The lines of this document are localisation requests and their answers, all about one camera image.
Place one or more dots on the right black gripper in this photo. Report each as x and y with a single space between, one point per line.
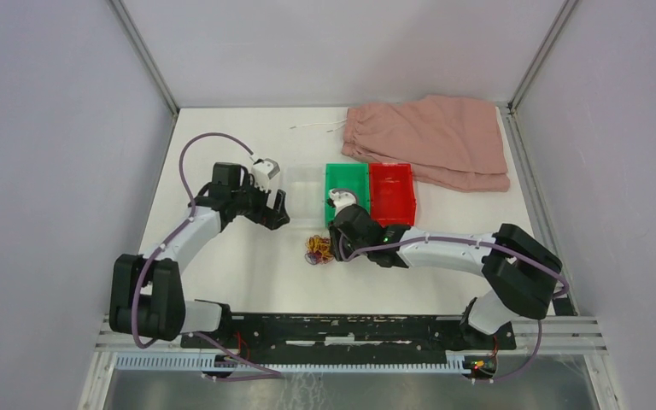
334 233

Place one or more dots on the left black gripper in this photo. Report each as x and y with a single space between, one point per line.
270 218

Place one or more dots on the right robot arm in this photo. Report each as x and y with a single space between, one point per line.
523 275

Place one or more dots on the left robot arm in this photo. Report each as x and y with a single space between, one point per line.
147 296

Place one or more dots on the clear plastic bin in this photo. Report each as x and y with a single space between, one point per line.
305 195

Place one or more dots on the red plastic bin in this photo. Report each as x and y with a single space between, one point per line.
393 200

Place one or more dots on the green plastic bin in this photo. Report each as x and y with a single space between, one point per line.
349 176

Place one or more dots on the pink cloth shorts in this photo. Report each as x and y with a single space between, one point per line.
452 142

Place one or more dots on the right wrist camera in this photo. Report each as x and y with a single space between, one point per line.
341 197

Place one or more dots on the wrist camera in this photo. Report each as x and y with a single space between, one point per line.
264 171
341 197

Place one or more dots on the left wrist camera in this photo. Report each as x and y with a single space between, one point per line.
264 171

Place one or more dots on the white drawstring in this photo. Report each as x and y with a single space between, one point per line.
331 126

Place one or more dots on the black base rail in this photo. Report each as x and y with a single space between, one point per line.
324 339

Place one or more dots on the white slotted cable duct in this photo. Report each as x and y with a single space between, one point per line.
200 362

